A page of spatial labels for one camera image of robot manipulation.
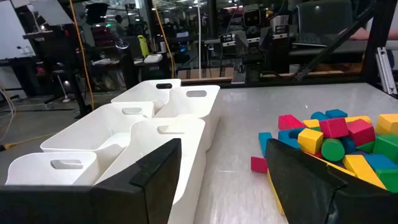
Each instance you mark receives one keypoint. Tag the blue wooden cube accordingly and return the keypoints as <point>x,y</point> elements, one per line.
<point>265,141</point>
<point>335,113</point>

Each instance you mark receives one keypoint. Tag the yellow wooden cube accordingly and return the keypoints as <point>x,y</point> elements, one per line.
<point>309,140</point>
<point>387,123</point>
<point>311,123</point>

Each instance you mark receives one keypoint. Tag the blue wooden cylinder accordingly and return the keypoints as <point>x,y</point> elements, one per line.
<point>349,145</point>
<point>317,116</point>

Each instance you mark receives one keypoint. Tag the green wooden cylinder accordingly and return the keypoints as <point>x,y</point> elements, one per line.
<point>332,150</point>

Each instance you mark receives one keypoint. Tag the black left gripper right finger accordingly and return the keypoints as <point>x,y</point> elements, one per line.
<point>311,199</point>

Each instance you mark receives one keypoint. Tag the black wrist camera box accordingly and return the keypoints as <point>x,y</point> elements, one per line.
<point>252,18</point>

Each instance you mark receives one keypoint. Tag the green wooden long block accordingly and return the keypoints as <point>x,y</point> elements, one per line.
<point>388,179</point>
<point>387,146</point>

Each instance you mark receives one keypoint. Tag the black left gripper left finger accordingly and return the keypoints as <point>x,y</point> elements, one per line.
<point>124,202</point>

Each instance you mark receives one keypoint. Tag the white plastic container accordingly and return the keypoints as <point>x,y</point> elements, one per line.
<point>153,58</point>

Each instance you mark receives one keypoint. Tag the person's forearm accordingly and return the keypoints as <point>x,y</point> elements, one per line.
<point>357,33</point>

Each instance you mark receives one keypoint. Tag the white thin pole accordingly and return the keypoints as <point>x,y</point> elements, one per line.
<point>199,37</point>

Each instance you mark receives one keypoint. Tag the stool with white base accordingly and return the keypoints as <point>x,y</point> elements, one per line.
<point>66,99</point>

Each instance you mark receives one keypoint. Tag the blue wooden arch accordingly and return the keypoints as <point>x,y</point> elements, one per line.
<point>284,137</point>

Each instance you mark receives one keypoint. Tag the white board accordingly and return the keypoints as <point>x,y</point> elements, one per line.
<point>12,31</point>

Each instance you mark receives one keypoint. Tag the green bottle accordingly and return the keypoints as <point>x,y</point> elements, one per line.
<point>143,46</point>

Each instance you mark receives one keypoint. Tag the cardboard box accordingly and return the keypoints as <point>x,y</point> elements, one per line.
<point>202,73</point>

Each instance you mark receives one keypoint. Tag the green wooden cube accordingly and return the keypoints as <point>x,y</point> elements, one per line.
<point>366,147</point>

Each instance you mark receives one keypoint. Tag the white plastic bin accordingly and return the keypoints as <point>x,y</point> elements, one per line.
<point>136,93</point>
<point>208,109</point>
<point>192,161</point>
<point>31,174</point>
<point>93,130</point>

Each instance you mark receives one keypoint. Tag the red wooden cube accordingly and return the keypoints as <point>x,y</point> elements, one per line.
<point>333,127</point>
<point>258,165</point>
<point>360,132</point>

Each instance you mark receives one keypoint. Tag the red wooden long block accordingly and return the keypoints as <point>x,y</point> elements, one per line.
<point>289,122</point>

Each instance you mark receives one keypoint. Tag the blue wooden long block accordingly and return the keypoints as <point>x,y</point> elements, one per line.
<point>381,161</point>

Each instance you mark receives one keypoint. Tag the aluminium bracket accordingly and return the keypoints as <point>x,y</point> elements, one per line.
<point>385,71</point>

